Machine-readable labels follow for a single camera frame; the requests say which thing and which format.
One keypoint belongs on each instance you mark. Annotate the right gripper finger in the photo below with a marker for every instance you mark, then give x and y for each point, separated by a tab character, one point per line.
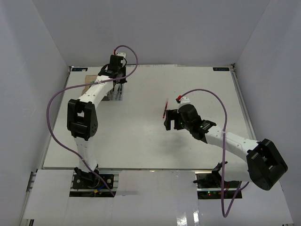
167	124
172	115

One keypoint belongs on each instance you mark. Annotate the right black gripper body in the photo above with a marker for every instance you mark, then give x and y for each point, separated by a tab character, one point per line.
185	125

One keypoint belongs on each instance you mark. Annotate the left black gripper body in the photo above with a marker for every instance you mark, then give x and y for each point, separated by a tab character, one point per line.
122	71

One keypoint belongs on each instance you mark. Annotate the red pen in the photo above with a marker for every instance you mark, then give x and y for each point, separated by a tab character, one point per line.
165	108

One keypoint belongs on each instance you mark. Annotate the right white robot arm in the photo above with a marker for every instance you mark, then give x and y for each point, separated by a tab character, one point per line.
263	163

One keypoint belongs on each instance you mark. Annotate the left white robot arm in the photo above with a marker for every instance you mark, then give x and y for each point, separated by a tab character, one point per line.
81	113

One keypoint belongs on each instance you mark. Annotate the clear transparent container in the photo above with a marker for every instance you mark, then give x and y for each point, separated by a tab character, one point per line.
116	89

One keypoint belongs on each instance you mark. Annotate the amber transparent container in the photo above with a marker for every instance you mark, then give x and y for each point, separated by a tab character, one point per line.
88	79

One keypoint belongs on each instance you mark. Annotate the left blue table label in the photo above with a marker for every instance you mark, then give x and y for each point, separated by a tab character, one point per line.
79	69

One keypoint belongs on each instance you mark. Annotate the blue table label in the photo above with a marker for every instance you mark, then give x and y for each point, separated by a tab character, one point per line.
79	69
221	69

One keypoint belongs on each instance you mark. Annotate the right blue table label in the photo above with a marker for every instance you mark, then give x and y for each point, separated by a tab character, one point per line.
221	69

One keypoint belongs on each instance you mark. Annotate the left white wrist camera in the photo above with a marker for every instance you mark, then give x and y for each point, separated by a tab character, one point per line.
120	55

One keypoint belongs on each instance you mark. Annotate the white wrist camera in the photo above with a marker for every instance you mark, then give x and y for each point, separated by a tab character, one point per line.
120	55
182	100

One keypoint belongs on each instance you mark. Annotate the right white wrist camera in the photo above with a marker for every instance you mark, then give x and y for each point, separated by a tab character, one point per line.
182	100

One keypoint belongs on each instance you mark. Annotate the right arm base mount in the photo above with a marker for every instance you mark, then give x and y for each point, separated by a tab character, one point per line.
209	185

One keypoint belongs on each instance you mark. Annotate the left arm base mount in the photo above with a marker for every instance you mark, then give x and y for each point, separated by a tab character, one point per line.
87	185

